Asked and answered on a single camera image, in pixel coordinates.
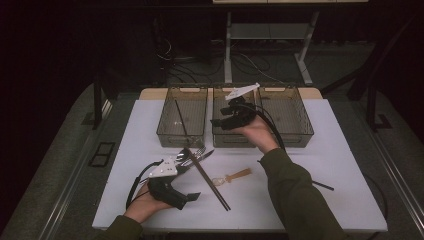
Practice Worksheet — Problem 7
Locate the hand-held gripper cable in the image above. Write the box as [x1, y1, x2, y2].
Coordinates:
[233, 102, 288, 152]
[125, 159, 165, 210]

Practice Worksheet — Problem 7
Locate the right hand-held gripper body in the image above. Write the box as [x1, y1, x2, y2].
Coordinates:
[219, 83, 261, 131]

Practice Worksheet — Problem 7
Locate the dark metal stand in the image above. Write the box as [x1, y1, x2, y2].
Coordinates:
[319, 13, 424, 133]

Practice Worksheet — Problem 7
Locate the brown wooden chopstick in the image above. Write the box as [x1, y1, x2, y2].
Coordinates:
[183, 148, 230, 212]
[185, 147, 232, 211]

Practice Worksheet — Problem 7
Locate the smoky transparent plastic bin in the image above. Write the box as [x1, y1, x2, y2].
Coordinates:
[211, 85, 262, 149]
[257, 85, 315, 149]
[155, 85, 209, 149]

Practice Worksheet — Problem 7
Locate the steel spoon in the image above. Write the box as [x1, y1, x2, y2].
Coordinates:
[175, 148, 192, 165]

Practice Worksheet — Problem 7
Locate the person's left hand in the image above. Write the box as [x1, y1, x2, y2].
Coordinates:
[124, 190, 174, 224]

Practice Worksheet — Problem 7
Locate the small whisk with beige handle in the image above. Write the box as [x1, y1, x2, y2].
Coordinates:
[212, 168, 253, 187]

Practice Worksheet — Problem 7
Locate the right hand-held gripper cable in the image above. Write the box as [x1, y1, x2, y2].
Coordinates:
[233, 102, 288, 152]

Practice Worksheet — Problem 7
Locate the floor cable bundle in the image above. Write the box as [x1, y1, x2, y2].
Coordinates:
[155, 36, 288, 86]

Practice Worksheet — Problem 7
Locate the grey metal stand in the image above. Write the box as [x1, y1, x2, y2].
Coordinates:
[223, 10, 320, 87]

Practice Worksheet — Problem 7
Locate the person's right hand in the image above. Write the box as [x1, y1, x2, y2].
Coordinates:
[233, 114, 280, 155]

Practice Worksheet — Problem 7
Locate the left hand-held gripper cable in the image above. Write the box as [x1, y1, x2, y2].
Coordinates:
[125, 159, 165, 210]

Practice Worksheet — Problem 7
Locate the black rectangular floor frame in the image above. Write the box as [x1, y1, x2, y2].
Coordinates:
[87, 141, 116, 168]

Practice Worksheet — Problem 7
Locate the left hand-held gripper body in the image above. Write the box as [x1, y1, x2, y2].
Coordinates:
[147, 158, 188, 211]

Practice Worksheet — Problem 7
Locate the steel fork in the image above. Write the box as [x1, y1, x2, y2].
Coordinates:
[185, 145, 208, 166]

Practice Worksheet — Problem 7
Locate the metal floor rail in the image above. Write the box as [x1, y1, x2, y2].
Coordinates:
[38, 99, 113, 240]
[366, 128, 424, 234]

